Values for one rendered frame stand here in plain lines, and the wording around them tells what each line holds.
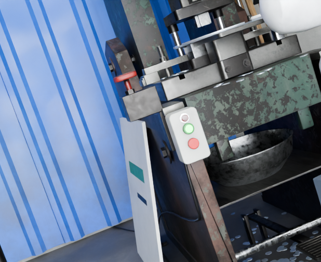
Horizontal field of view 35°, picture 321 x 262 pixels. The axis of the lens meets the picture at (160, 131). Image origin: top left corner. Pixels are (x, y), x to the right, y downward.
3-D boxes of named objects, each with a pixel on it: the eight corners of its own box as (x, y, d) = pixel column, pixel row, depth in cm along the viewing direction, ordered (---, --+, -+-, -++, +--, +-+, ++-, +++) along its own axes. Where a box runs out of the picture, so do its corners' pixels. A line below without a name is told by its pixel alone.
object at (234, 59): (279, 64, 139) (264, 15, 137) (232, 80, 136) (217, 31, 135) (244, 69, 163) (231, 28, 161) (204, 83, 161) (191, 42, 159)
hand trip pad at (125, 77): (146, 96, 135) (136, 69, 134) (124, 104, 134) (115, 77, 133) (141, 96, 142) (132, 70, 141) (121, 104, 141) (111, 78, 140)
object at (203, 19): (212, 22, 162) (209, 11, 162) (198, 27, 162) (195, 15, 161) (209, 24, 166) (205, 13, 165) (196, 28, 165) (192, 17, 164)
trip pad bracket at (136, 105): (178, 150, 138) (154, 81, 136) (145, 162, 137) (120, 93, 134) (173, 148, 144) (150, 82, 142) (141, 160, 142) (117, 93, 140)
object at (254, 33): (287, 35, 168) (278, 4, 166) (241, 51, 165) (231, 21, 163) (279, 37, 174) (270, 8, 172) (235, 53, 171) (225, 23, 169)
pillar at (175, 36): (187, 60, 169) (174, 19, 168) (181, 62, 169) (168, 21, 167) (185, 60, 172) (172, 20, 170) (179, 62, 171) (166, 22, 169)
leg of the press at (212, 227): (262, 323, 140) (155, 4, 129) (224, 341, 138) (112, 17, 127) (178, 235, 230) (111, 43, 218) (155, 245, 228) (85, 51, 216)
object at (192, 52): (238, 43, 162) (233, 29, 162) (195, 58, 159) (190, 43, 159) (228, 46, 171) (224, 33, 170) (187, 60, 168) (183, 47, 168)
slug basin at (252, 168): (321, 161, 158) (312, 131, 156) (222, 202, 152) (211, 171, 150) (274, 151, 191) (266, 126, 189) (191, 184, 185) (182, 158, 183)
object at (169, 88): (303, 52, 156) (297, 33, 155) (166, 101, 148) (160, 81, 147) (263, 60, 186) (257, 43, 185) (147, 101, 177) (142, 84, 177)
